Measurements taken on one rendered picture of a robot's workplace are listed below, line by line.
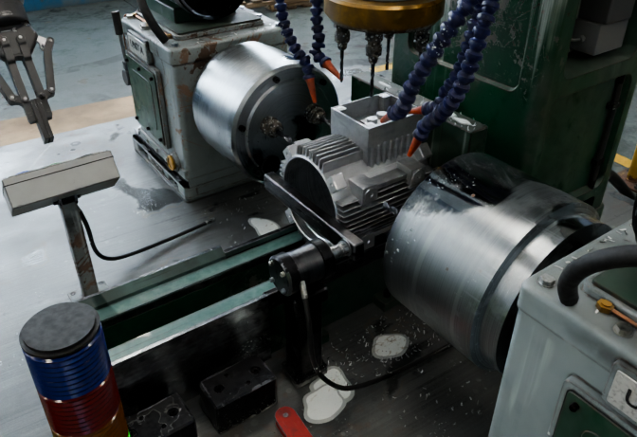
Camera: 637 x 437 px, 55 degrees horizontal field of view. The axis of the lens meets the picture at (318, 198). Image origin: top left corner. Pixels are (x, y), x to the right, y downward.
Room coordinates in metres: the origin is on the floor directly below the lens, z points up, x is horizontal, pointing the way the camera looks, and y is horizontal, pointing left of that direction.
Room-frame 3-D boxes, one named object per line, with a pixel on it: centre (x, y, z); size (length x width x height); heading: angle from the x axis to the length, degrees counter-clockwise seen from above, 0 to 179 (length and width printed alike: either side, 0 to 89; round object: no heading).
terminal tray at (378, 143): (0.93, -0.10, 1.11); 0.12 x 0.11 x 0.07; 125
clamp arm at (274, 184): (0.82, 0.01, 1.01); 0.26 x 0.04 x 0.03; 35
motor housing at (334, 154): (0.91, -0.07, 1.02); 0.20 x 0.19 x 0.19; 125
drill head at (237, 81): (1.20, 0.14, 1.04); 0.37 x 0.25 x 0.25; 35
